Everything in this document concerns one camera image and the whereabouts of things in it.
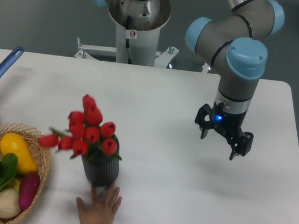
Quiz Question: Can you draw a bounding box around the dark grey ribbed vase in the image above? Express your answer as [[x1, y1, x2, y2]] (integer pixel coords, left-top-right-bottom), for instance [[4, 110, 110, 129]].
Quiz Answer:
[[82, 137, 121, 187]]

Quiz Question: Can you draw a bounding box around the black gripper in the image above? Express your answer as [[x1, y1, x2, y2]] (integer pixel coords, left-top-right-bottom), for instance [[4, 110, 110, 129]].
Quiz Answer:
[[194, 104, 254, 160]]

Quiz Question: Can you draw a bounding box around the red tulip bouquet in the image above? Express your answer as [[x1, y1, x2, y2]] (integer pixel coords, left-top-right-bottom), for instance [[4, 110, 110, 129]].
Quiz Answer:
[[38, 94, 122, 162]]

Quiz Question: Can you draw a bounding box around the woven wicker basket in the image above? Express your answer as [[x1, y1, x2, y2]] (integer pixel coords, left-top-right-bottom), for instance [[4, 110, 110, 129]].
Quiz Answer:
[[0, 119, 58, 224]]

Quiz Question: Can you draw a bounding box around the white garlic bulb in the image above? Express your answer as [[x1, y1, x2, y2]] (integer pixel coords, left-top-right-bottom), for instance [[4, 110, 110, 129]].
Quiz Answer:
[[0, 188, 21, 219]]

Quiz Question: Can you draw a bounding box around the person's hand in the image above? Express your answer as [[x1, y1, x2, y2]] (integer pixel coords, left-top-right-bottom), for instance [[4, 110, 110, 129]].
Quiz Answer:
[[76, 183, 122, 224]]

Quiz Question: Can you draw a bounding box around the purple eggplant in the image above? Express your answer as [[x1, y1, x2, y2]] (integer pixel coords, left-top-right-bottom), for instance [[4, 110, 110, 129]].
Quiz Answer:
[[18, 172, 40, 210]]

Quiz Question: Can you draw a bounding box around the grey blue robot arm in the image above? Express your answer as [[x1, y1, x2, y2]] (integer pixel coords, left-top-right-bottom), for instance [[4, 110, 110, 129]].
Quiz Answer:
[[91, 0, 285, 157]]

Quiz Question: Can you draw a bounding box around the yellow mango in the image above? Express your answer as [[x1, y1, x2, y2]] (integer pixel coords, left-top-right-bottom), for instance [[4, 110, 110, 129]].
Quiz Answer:
[[0, 132, 38, 175]]

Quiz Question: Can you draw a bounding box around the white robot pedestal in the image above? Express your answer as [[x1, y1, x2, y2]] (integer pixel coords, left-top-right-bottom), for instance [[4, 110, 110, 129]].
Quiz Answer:
[[75, 0, 179, 69]]

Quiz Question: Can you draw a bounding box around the black pedestal cable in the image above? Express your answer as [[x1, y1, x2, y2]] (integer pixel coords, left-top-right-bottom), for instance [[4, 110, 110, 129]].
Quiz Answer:
[[119, 15, 139, 65]]

